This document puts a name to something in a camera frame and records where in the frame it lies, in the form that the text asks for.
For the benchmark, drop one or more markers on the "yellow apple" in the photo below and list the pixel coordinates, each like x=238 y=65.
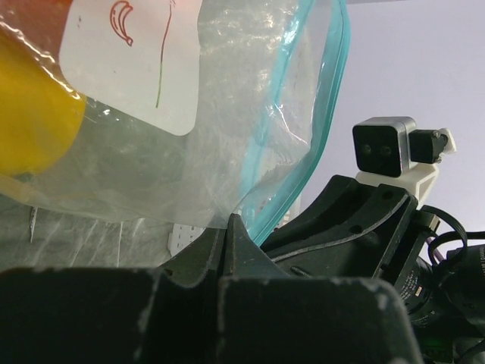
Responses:
x=40 y=117

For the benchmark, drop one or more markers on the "white plastic basket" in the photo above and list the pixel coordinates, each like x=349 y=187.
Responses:
x=183 y=235

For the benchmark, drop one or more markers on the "orange tangerine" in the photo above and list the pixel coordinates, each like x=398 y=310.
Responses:
x=36 y=25

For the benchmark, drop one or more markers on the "clear zip top bag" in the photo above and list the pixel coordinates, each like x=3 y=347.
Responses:
x=195 y=110

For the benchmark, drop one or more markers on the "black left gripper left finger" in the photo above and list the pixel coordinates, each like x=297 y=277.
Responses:
x=115 y=315

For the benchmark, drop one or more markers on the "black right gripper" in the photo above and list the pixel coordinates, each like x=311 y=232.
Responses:
x=353 y=230

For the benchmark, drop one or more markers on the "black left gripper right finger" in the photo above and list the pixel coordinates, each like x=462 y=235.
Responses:
x=266 y=316

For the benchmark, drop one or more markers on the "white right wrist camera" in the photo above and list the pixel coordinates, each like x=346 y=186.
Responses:
x=393 y=151

